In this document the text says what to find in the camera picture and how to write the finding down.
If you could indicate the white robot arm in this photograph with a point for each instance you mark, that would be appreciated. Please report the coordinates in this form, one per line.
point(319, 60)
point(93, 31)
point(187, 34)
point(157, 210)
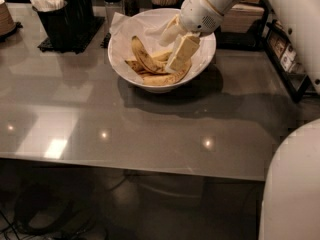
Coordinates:
point(291, 201)

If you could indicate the black cutlery holder front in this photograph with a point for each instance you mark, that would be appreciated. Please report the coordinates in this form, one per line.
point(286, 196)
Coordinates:
point(57, 27)

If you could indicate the black cutlery holder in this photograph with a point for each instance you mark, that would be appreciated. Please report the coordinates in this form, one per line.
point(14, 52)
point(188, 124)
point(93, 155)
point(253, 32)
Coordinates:
point(80, 13)
point(57, 27)

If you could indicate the white bowl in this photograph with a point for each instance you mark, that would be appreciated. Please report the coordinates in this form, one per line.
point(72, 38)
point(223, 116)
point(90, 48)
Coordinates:
point(160, 87)

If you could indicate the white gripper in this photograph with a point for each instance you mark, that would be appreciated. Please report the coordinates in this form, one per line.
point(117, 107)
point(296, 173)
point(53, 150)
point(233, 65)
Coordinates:
point(199, 14)

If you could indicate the black condiment tray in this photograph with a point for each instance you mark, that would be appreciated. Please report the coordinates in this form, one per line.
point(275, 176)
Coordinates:
point(286, 62)

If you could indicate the stack of brown paper cups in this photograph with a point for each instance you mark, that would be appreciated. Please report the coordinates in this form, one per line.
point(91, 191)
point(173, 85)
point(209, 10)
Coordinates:
point(6, 21)

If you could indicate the black cutlery holder rear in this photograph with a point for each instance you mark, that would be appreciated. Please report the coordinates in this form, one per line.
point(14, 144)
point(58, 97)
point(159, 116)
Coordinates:
point(80, 13)

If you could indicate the salt shaker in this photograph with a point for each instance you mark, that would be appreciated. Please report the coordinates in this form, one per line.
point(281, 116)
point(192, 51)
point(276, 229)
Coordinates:
point(112, 4)

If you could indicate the yellow banana bunch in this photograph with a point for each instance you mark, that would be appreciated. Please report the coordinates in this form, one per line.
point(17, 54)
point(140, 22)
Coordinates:
point(152, 68)

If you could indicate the napkin dispenser with napkins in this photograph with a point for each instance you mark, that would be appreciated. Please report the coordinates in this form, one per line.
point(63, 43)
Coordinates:
point(242, 27)

